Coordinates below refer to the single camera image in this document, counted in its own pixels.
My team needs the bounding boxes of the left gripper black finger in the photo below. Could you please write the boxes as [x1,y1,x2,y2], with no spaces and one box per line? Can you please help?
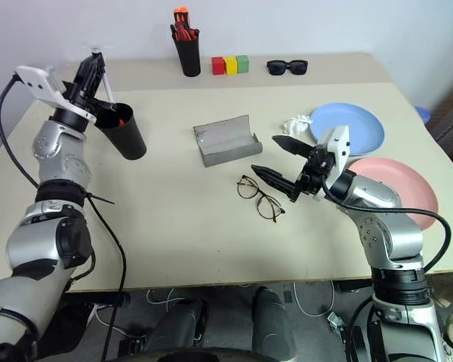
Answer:
[74,54,100,90]
[85,54,107,100]

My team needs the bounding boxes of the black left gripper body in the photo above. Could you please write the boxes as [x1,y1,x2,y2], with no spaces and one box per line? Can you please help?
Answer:
[62,80,116,115]

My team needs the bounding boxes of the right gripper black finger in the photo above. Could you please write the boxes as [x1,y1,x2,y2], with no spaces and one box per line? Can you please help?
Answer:
[271,134,316,157]
[250,164,300,205]

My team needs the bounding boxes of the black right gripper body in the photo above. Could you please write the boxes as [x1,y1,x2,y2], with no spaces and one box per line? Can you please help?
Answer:
[293,144,338,196]

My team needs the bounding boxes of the white marker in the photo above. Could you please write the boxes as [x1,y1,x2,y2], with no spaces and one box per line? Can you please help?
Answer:
[91,47,117,110]

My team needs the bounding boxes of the grey open glasses case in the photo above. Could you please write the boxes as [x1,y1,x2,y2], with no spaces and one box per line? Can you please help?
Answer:
[193,114,263,168]

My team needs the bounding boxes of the black plastic cup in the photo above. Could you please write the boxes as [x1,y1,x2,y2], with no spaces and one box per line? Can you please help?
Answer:
[94,102,148,161]

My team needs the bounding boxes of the white crumpled tissue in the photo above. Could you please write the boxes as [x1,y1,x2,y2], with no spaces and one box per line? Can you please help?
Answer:
[281,114,314,135]

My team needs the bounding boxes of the tortoiseshell round eyeglasses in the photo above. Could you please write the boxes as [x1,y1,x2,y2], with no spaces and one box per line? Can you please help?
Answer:
[236,174,286,224]

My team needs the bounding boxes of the blue plate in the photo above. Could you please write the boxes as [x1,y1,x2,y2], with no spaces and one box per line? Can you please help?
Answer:
[309,102,386,158]

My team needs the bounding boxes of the black sunglasses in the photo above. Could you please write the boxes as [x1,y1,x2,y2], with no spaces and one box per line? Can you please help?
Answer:
[266,59,310,78]

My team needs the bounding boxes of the pink plate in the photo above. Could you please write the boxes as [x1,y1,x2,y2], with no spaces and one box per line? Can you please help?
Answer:
[345,158,440,230]

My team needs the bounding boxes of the black tall pen holder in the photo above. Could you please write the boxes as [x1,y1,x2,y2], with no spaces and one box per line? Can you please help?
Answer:
[173,36,202,78]

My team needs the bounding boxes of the black zip tie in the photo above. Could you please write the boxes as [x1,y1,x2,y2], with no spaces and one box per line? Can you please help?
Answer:
[83,190,116,206]

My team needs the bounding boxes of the dark rounded shape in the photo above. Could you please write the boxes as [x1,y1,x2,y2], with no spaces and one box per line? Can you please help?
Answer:
[250,285,298,362]
[146,296,209,362]

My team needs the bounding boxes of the dark curved rim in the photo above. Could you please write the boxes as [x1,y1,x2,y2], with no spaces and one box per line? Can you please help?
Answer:
[150,345,258,362]

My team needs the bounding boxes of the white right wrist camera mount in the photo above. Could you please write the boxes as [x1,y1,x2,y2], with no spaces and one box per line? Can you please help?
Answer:
[312,125,353,201]

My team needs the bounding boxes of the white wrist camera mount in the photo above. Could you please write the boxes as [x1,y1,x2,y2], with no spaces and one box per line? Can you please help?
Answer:
[14,65,98,122]
[312,125,353,201]

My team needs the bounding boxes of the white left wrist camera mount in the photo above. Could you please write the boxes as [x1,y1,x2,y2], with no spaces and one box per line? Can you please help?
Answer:
[14,65,98,122]

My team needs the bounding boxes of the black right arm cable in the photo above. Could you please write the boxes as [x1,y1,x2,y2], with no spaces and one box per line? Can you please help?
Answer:
[322,180,453,362]

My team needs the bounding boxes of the white floor cable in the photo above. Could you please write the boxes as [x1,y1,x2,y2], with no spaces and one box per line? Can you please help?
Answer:
[146,287,184,307]
[292,280,337,318]

